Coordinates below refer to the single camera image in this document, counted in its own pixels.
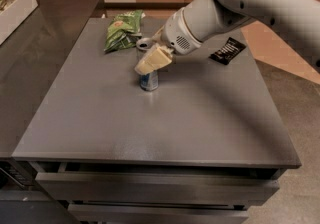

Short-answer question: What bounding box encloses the silver blue redbull can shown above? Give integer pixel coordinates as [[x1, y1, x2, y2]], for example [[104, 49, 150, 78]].
[[136, 38, 159, 92]]

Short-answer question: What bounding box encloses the green chip bag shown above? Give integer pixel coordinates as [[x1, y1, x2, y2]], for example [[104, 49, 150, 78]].
[[104, 10, 145, 53]]

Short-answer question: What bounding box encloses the lower grey drawer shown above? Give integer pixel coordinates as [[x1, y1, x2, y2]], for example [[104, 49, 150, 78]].
[[68, 204, 248, 224]]

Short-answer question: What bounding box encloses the black snack wrapper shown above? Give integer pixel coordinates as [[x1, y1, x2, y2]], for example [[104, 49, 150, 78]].
[[209, 37, 246, 65]]

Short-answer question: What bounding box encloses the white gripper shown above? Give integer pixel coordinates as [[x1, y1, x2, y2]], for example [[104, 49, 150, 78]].
[[135, 8, 202, 75]]

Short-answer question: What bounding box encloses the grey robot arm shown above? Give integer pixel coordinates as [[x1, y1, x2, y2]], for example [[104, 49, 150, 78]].
[[135, 0, 320, 75]]

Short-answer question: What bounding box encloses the white cardboard box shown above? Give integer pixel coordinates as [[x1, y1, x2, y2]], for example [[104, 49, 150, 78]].
[[0, 0, 38, 45]]

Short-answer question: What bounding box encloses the upper grey drawer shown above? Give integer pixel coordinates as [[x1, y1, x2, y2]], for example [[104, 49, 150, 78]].
[[36, 173, 279, 205]]

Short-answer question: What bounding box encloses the grey drawer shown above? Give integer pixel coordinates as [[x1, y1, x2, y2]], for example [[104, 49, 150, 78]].
[[68, 204, 248, 224], [36, 173, 279, 205]]

